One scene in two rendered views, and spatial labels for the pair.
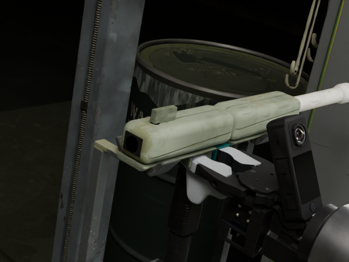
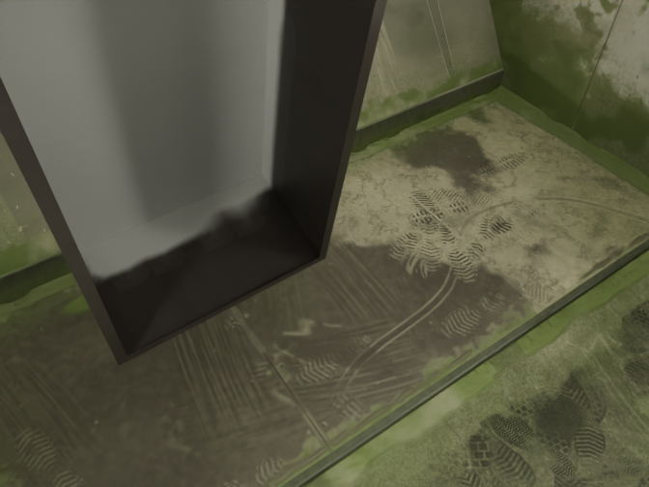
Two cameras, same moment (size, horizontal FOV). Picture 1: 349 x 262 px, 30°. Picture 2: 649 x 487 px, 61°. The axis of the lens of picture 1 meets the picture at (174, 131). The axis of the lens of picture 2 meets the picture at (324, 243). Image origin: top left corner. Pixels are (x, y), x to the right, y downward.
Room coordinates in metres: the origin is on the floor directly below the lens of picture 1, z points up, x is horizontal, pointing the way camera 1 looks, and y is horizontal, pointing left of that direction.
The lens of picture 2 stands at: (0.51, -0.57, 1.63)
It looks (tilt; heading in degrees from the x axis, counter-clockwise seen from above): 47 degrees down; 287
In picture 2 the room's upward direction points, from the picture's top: straight up
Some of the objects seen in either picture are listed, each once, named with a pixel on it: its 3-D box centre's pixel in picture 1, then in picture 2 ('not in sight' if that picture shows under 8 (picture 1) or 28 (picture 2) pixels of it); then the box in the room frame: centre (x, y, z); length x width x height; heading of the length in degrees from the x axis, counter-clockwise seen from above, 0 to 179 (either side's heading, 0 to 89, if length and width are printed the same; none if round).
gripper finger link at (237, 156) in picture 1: (224, 170); not in sight; (0.75, -0.07, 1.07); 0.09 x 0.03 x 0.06; 44
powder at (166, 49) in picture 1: (224, 71); not in sight; (1.96, -0.12, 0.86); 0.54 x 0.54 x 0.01
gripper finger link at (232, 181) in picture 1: (231, 181); not in sight; (0.68, -0.08, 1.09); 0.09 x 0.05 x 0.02; 59
